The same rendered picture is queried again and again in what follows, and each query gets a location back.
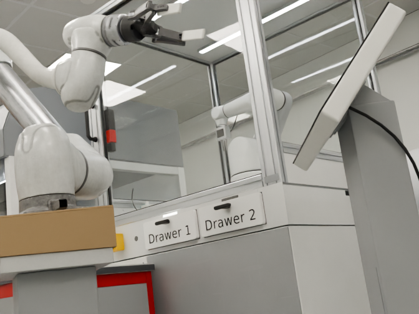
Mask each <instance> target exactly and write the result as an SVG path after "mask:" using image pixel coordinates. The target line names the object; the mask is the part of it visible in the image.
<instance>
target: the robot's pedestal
mask: <svg viewBox="0 0 419 314"><path fill-rule="evenodd" d="M113 262H114V259H113V248H112V247H109V248H101V249H87V250H73V251H66V252H53V253H45V254H31V255H17V256H10V257H0V282H1V281H8V280H12V292H13V307H14V314H100V313H99V298H98V289H97V274H96V270H98V269H101V268H102V267H104V266H107V265H109V264H111V263H113Z"/></svg>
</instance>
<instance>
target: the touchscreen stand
mask: <svg viewBox="0 0 419 314"><path fill-rule="evenodd" d="M351 107H353V108H356V109H358V110H360V111H361V112H364V113H366V114H368V115H369V116H371V117H372V118H374V119H376V120H377V121H379V122H380V123H382V124H383V125H384V126H386V127H387V128H388V129H389V130H390V131H391V132H392V133H393V134H395V135H396V136H397V138H398V139H399V140H400V141H401V142H402V143H403V138H402V133H401V129H400V124H399V120H398V115H397V110H396V106H395V102H394V100H389V101H384V102H375V103H366V104H360V105H351ZM347 115H348V118H347V119H346V121H345V122H344V124H343V125H342V127H341V128H340V130H339V131H338V136H339V143H340V149H341V153H342V159H343V163H344V169H345V176H346V180H347V186H348V190H349V196H350V203H351V206H352V213H353V217H354V223H355V229H356V233H357V240H358V243H359V250H360V256H361V260H362V266H363V270H364V277H365V283H366V287H367V293H368V299H369V303H370V309H371V314H419V214H418V209H417V204H416V200H415V195H414V191H413V185H412V180H411V176H410V171H409V167H408V162H407V157H406V153H405V151H404V150H403V148H402V147H401V146H400V145H399V144H398V143H397V142H396V140H395V139H394V138H393V137H392V136H391V135H389V134H388V133H387V132H386V131H385V130H384V129H383V128H382V127H380V126H379V125H377V124H376V123H374V122H373V121H371V120H369V119H368V118H366V117H365V116H363V115H360V114H358V113H356V112H354V111H352V110H349V109H348V112H347Z"/></svg>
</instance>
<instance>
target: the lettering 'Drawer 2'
mask: <svg viewBox="0 0 419 314"><path fill-rule="evenodd" d="M249 211H253V215H254V209H250V210H249ZM253 215H252V217H253ZM235 217H238V216H235ZM235 217H234V223H235V224H238V223H239V222H235V220H238V219H239V217H238V219H235ZM252 217H251V218H250V221H251V220H254V219H256V218H254V219H252ZM224 220H225V223H226V219H224ZM207 221H210V220H207ZM207 221H205V223H206V222H207ZM218 221H221V222H220V223H222V226H223V221H222V220H221V219H220V220H218ZM228 221H229V218H228V219H227V223H226V226H227V225H228ZM231 221H232V217H231ZM210 223H211V221H210ZM220 223H219V224H220ZM229 223H230V221H229ZM219 224H218V227H220V226H219ZM230 225H231V223H230ZM222 226H221V227H222ZM211 228H212V223H211V227H210V229H211ZM210 229H207V224H206V230H207V231H208V230H210Z"/></svg>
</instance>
